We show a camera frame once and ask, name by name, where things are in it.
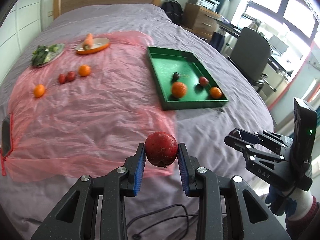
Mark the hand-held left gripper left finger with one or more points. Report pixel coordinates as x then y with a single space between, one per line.
140 175

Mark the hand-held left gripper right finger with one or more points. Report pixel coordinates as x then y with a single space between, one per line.
183 172

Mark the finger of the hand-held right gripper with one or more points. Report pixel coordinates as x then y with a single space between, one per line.
250 137
237 142

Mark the small red apple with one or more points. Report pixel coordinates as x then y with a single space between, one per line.
71 76
62 78
203 80
161 148

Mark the mandarin orange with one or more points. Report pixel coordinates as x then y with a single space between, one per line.
84 70
215 92
179 89
39 90

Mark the dark purple plum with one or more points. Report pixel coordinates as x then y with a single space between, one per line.
177 76

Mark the green tray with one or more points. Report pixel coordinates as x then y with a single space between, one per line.
175 62

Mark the person's right forearm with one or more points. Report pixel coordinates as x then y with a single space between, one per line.
305 227

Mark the person's right hand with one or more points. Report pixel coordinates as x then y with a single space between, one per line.
297 202

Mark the glass desk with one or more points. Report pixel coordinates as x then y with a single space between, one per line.
280 65

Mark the pink plastic sheet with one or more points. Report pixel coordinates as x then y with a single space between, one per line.
87 120

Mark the grey office chair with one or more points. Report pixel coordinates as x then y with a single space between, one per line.
250 52

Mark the black shopping bag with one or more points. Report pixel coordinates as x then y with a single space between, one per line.
217 41

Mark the wooden drawer cabinet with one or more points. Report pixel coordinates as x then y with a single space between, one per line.
200 20

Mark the brown framed window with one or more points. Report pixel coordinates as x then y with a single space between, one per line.
275 2

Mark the orange rimmed plate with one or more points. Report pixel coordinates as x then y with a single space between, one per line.
100 45

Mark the phone in red case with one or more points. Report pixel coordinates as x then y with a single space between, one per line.
6 135

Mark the carrot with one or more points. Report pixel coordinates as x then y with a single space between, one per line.
88 41

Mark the grey printer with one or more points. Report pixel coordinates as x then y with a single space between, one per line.
203 1

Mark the black backpack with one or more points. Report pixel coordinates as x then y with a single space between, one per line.
172 11

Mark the patterned white plate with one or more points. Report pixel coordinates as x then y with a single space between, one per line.
58 50

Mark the green leafy vegetable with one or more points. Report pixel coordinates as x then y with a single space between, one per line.
41 56

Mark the white wardrobe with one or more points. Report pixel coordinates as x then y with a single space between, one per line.
17 17

